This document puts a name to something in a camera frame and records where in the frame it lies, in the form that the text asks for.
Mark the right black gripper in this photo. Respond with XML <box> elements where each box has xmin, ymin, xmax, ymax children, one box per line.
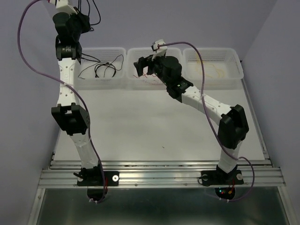
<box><xmin>134</xmin><ymin>51</ymin><xmax>170</xmax><ymax>86</ymax></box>

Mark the thin black wire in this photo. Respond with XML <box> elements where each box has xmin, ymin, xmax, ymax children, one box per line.
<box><xmin>77</xmin><ymin>54</ymin><xmax>125</xmax><ymax>80</ymax></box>

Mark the black USB cable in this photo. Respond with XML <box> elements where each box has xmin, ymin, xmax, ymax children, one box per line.
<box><xmin>76</xmin><ymin>0</ymin><xmax>118</xmax><ymax>79</ymax></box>

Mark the yellow wire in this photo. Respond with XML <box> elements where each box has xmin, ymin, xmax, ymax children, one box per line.
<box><xmin>194</xmin><ymin>49</ymin><xmax>227</xmax><ymax>79</ymax></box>

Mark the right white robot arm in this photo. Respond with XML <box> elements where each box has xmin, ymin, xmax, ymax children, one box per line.
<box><xmin>133</xmin><ymin>55</ymin><xmax>249</xmax><ymax>183</ymax></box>

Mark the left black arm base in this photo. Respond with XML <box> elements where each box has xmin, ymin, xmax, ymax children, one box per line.
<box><xmin>73</xmin><ymin>165</ymin><xmax>120</xmax><ymax>204</ymax></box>

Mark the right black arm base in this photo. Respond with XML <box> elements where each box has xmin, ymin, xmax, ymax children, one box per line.
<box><xmin>197</xmin><ymin>166</ymin><xmax>244</xmax><ymax>201</ymax></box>

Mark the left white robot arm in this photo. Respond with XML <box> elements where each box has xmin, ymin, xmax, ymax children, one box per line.
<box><xmin>51</xmin><ymin>12</ymin><xmax>105</xmax><ymax>186</ymax></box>

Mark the middle white perforated basket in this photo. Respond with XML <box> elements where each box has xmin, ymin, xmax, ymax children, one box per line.
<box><xmin>126</xmin><ymin>47</ymin><xmax>183</xmax><ymax>86</ymax></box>

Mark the white perforated basket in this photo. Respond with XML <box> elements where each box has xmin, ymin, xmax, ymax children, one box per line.
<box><xmin>126</xmin><ymin>47</ymin><xmax>183</xmax><ymax>86</ymax></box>
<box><xmin>183</xmin><ymin>48</ymin><xmax>244</xmax><ymax>83</ymax></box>
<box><xmin>78</xmin><ymin>47</ymin><xmax>126</xmax><ymax>85</ymax></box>

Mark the left white perforated basket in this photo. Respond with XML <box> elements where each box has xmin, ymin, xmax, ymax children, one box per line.
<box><xmin>78</xmin><ymin>47</ymin><xmax>126</xmax><ymax>85</ymax></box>

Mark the right white perforated basket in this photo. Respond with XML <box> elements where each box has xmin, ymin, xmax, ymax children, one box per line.
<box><xmin>183</xmin><ymin>48</ymin><xmax>244</xmax><ymax>83</ymax></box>

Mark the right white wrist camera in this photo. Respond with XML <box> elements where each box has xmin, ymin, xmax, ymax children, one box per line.
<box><xmin>151</xmin><ymin>39</ymin><xmax>167</xmax><ymax>61</ymax></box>

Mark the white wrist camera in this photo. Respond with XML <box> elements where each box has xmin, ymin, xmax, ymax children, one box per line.
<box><xmin>47</xmin><ymin>0</ymin><xmax>77</xmax><ymax>14</ymax></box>
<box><xmin>151</xmin><ymin>39</ymin><xmax>167</xmax><ymax>61</ymax></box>

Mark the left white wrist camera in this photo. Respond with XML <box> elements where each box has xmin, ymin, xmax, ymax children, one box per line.
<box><xmin>47</xmin><ymin>0</ymin><xmax>77</xmax><ymax>14</ymax></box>

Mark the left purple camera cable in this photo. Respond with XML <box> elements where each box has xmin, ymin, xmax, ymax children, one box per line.
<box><xmin>18</xmin><ymin>0</ymin><xmax>109</xmax><ymax>204</ymax></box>

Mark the purple camera cable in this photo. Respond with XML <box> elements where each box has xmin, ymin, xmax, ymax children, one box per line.
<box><xmin>159</xmin><ymin>41</ymin><xmax>256</xmax><ymax>203</ymax></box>
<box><xmin>18</xmin><ymin>0</ymin><xmax>109</xmax><ymax>204</ymax></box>

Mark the aluminium mounting rail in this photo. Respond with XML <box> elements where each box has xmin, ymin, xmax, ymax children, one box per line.
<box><xmin>38</xmin><ymin>160</ymin><xmax>285</xmax><ymax>188</ymax></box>

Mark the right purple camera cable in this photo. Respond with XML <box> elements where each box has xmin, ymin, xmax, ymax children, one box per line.
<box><xmin>159</xmin><ymin>41</ymin><xmax>256</xmax><ymax>203</ymax></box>

